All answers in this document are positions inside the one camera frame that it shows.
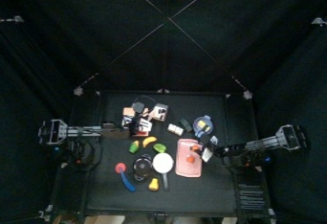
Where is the green yellow toy vegetable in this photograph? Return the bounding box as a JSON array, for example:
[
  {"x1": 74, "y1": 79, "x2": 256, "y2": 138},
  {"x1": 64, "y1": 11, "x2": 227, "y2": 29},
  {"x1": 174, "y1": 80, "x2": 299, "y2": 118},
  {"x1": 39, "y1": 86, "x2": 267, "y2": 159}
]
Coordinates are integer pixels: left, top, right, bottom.
[{"x1": 128, "y1": 140, "x2": 140, "y2": 155}]

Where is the small orange tan box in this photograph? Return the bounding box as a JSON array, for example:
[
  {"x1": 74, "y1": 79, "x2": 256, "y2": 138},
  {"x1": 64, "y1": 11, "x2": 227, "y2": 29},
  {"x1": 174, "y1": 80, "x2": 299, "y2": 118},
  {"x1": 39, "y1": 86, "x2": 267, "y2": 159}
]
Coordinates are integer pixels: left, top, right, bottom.
[{"x1": 122, "y1": 106, "x2": 156, "y2": 121}]

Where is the white text label sticker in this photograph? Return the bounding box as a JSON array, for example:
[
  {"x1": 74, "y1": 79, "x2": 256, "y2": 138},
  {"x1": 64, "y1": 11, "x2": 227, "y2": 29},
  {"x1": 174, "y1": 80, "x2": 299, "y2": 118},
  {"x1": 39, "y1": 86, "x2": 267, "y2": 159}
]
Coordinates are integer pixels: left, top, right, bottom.
[{"x1": 238, "y1": 183, "x2": 266, "y2": 212}]

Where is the black pot lid with knob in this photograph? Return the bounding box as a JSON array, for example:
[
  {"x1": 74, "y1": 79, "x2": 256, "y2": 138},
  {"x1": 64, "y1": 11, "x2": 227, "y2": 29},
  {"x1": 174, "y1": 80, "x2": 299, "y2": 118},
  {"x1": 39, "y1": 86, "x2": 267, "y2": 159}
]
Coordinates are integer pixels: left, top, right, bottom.
[{"x1": 134, "y1": 157, "x2": 154, "y2": 178}]

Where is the white toy pan grey handle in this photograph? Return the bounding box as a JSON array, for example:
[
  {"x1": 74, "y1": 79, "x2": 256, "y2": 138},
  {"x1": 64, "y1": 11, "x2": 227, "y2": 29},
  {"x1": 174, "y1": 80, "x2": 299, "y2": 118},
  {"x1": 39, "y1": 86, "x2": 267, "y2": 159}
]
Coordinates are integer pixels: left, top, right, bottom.
[{"x1": 152, "y1": 152, "x2": 176, "y2": 191}]

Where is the yellow toy banana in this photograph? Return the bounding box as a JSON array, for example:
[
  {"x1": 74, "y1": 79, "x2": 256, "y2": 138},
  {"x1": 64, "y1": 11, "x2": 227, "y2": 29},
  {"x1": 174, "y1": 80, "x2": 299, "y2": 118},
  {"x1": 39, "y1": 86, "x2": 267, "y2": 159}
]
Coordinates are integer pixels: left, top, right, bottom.
[{"x1": 142, "y1": 136, "x2": 159, "y2": 148}]

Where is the blue grey toy bowl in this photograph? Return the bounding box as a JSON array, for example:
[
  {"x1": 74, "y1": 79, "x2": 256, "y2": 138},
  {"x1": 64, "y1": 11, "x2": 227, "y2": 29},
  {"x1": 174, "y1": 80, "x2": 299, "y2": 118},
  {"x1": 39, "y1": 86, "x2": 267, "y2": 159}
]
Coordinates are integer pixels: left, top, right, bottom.
[{"x1": 192, "y1": 115, "x2": 215, "y2": 137}]

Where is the white toy knife block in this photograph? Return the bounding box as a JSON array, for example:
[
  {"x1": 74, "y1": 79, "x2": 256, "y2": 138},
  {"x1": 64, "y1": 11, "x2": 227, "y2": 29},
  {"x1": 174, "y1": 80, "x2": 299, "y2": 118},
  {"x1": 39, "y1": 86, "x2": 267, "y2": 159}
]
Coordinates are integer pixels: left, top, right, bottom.
[{"x1": 151, "y1": 103, "x2": 170, "y2": 123}]

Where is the yellow toy bell pepper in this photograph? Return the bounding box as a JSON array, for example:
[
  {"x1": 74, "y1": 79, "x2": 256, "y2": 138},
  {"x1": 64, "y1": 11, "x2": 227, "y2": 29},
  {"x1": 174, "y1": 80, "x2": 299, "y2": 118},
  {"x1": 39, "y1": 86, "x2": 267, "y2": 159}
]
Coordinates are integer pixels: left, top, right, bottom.
[{"x1": 147, "y1": 177, "x2": 162, "y2": 192}]

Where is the red blue toy ladle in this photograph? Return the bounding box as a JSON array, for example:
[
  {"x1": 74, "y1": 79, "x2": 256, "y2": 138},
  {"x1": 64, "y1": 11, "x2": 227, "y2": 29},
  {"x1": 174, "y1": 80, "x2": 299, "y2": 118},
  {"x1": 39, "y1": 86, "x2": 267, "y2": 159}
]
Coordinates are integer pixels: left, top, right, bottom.
[{"x1": 114, "y1": 162, "x2": 138, "y2": 193}]

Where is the white printed toy box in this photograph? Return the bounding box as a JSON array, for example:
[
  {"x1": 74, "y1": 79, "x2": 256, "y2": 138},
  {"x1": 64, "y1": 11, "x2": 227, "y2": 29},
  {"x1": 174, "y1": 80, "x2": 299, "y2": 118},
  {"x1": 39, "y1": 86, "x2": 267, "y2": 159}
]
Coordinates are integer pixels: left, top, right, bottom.
[{"x1": 139, "y1": 118, "x2": 154, "y2": 132}]

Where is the pink cutting board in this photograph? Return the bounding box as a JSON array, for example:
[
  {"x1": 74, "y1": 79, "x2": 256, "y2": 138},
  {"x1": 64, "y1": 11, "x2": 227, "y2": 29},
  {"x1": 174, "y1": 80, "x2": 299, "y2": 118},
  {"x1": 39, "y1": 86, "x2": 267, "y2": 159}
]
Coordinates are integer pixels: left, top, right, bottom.
[{"x1": 175, "y1": 137, "x2": 204, "y2": 178}]

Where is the lime green toy vegetable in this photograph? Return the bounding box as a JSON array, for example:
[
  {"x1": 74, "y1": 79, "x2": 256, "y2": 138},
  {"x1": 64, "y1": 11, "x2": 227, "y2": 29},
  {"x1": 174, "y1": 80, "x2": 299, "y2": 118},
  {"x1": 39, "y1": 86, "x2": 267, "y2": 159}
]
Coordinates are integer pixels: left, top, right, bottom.
[{"x1": 152, "y1": 143, "x2": 168, "y2": 154}]

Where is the small white patterned block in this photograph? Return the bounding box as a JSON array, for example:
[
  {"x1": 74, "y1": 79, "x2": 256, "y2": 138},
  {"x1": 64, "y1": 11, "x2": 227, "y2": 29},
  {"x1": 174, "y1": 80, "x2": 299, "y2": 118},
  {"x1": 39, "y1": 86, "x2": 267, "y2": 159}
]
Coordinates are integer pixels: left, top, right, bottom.
[{"x1": 167, "y1": 123, "x2": 184, "y2": 136}]

